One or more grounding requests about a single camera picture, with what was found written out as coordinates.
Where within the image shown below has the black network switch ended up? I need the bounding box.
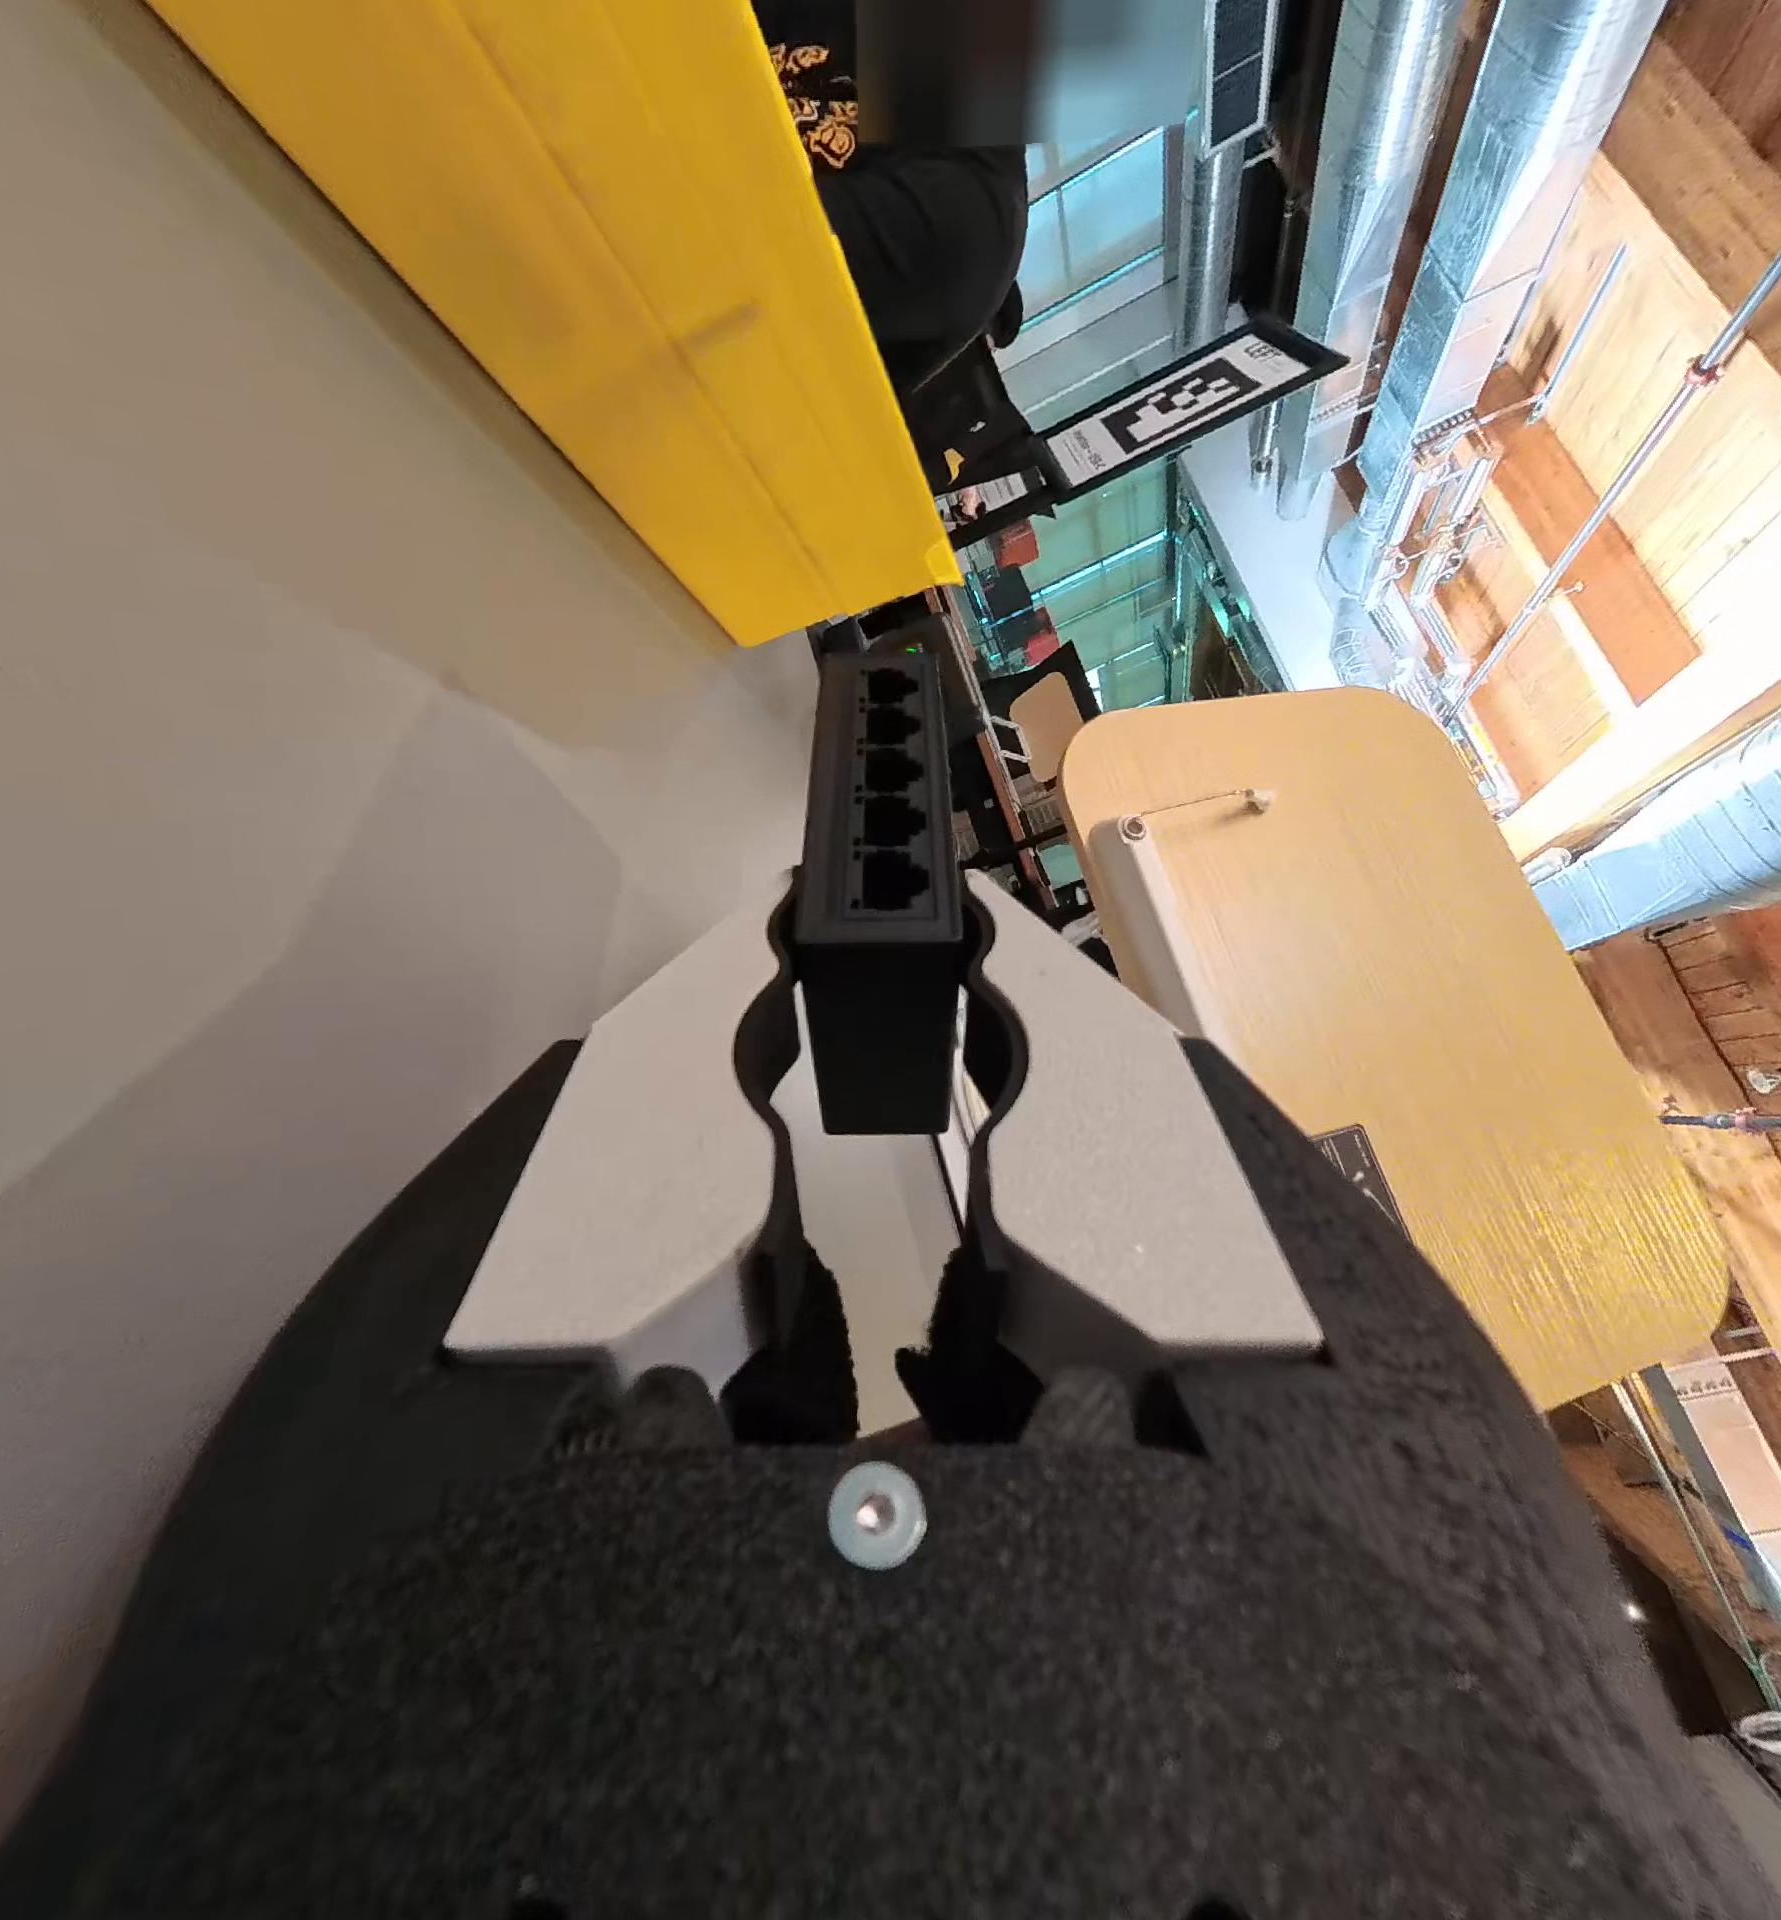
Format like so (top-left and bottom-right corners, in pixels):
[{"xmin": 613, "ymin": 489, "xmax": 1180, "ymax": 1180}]
[{"xmin": 793, "ymin": 650, "xmax": 975, "ymax": 1137}]

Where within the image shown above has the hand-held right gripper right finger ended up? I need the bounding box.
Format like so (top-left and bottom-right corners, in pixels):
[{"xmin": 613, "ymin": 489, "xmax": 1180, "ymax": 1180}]
[{"xmin": 900, "ymin": 875, "xmax": 1323, "ymax": 1445}]

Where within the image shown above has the yellow plastic bin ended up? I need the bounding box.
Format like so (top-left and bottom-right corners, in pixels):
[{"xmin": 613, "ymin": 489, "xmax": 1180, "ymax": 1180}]
[{"xmin": 148, "ymin": 0, "xmax": 967, "ymax": 650}]

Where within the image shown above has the black white marker sign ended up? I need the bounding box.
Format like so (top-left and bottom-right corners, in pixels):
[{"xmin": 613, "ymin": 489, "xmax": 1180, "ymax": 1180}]
[{"xmin": 1043, "ymin": 312, "xmax": 1353, "ymax": 500}]

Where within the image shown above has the silver ventilation duct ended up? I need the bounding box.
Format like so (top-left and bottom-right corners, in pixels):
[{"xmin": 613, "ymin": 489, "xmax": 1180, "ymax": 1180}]
[{"xmin": 1323, "ymin": 0, "xmax": 1682, "ymax": 683}]

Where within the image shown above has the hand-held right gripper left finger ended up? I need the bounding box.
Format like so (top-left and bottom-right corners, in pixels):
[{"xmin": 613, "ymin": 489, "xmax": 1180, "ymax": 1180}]
[{"xmin": 444, "ymin": 886, "xmax": 855, "ymax": 1437}]

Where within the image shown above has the light wooden board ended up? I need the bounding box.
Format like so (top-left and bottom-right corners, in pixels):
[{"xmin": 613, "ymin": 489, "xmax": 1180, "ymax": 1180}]
[{"xmin": 1060, "ymin": 683, "xmax": 1734, "ymax": 1411}]

